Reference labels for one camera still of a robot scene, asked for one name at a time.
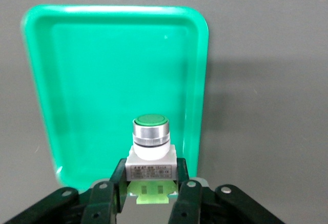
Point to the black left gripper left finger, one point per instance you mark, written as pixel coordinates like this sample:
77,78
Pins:
102,198

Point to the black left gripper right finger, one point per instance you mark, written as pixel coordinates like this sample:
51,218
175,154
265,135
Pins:
189,198

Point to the green push button switch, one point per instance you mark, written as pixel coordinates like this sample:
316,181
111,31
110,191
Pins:
151,131

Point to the green plastic tray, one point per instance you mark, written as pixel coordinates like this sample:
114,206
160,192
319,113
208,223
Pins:
115,67

